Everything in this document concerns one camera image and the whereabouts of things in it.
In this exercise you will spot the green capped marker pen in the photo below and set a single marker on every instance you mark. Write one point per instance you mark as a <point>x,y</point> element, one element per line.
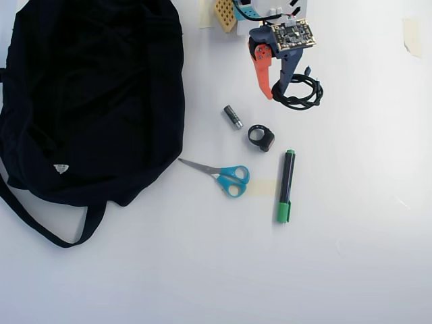
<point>286,182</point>

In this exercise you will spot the black fabric bag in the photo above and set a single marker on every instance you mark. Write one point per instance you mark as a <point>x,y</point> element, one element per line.
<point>84,101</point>

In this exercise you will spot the white yellow robot arm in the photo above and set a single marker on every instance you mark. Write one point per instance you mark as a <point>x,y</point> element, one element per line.
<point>256,8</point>

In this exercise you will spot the bare camera circuit board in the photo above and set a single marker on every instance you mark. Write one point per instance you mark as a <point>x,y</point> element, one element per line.
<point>293,33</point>

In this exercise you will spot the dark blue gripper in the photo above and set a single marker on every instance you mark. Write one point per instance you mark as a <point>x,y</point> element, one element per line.
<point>262,56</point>

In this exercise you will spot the small dark cylindrical battery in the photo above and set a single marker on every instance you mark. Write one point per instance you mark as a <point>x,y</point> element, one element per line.
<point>233,117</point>

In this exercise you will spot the beige masking tape piece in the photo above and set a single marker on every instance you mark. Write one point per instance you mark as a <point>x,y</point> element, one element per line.
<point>263,188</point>
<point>412,37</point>
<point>205,17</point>

